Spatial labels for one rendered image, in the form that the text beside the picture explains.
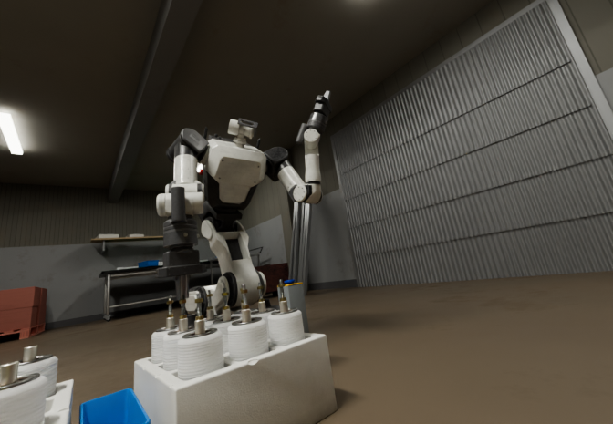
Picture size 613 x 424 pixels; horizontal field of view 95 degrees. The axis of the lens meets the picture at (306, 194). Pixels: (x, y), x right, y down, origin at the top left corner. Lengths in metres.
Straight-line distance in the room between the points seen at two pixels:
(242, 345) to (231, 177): 0.75
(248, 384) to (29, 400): 0.36
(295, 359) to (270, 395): 0.09
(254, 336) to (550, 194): 3.05
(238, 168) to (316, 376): 0.85
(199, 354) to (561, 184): 3.20
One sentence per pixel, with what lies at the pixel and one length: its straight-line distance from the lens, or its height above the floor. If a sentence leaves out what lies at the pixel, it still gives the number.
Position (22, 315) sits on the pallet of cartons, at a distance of 6.27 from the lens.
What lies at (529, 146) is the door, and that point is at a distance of 3.50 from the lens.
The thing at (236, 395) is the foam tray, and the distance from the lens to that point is 0.73.
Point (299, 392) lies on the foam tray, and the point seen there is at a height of 0.08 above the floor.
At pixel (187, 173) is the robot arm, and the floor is 0.78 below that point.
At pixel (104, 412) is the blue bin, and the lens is 1.04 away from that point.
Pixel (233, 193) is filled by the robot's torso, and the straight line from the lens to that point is 1.33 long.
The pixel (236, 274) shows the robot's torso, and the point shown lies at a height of 0.38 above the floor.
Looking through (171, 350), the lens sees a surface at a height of 0.22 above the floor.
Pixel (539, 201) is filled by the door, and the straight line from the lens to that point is 3.43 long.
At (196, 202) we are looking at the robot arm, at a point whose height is 0.58.
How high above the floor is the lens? 0.35
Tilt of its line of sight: 15 degrees up
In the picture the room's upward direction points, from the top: 9 degrees counter-clockwise
